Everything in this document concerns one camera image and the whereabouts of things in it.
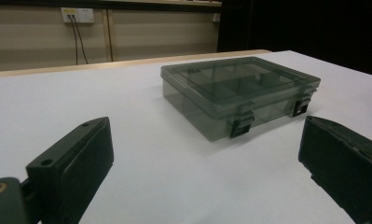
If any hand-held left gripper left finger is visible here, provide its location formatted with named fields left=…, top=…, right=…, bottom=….
left=25, top=117, right=115, bottom=224

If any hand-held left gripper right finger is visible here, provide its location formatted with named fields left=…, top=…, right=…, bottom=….
left=297, top=115, right=372, bottom=224

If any transparent grey compartment box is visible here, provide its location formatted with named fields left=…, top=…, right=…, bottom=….
left=160, top=56, right=322, bottom=143

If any black curtain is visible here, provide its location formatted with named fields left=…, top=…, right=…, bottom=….
left=217, top=0, right=372, bottom=77

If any black horizontal bar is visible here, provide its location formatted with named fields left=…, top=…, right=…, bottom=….
left=0, top=0, right=223, bottom=13

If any black wall cable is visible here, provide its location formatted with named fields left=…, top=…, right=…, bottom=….
left=68, top=14, right=79, bottom=65
left=72, top=14, right=90, bottom=65

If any white wall socket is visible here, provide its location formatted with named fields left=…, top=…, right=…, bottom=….
left=61, top=7, right=95, bottom=23

